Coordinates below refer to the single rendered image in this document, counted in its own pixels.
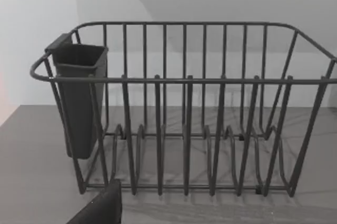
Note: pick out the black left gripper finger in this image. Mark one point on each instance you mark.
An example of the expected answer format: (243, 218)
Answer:
(105, 208)

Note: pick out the dark grey cutlery holder cup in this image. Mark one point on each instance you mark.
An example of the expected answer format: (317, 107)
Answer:
(79, 97)

